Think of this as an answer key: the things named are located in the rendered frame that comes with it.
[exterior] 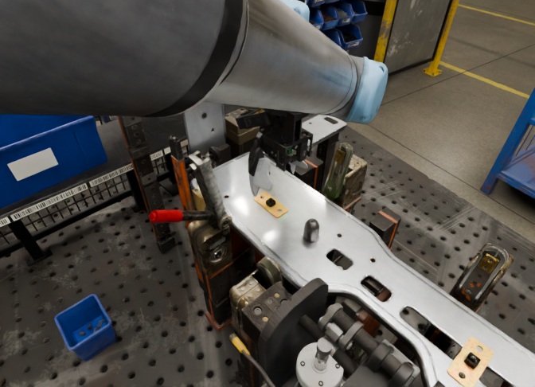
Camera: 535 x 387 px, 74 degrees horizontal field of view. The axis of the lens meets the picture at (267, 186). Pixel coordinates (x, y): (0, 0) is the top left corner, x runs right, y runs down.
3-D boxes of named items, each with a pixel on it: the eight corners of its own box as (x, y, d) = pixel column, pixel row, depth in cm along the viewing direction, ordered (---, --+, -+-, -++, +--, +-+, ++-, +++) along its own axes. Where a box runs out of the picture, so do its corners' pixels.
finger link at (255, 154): (247, 177, 69) (262, 134, 65) (243, 173, 70) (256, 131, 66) (264, 175, 72) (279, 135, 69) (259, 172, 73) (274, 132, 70)
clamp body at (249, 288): (290, 375, 82) (299, 283, 58) (251, 412, 77) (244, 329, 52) (263, 345, 88) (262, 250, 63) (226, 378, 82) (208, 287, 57)
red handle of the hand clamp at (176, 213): (229, 216, 70) (159, 217, 57) (225, 225, 70) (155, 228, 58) (216, 205, 72) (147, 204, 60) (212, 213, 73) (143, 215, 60)
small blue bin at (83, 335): (123, 341, 88) (112, 322, 82) (83, 368, 83) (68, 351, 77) (105, 310, 94) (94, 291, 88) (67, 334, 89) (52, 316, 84)
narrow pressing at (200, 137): (227, 144, 100) (215, 14, 77) (192, 160, 94) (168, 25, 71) (225, 142, 100) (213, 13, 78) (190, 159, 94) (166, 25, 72)
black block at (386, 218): (385, 288, 100) (414, 216, 80) (361, 312, 94) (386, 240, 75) (362, 271, 104) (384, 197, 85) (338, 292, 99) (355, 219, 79)
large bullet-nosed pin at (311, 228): (320, 241, 75) (324, 220, 71) (310, 249, 74) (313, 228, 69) (310, 233, 77) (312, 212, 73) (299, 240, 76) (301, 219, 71)
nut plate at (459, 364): (470, 335, 58) (473, 332, 58) (494, 353, 56) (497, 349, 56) (445, 372, 54) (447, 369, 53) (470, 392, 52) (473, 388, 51)
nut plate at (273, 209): (289, 210, 80) (289, 206, 79) (276, 218, 78) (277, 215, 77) (264, 191, 85) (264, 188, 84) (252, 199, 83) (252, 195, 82)
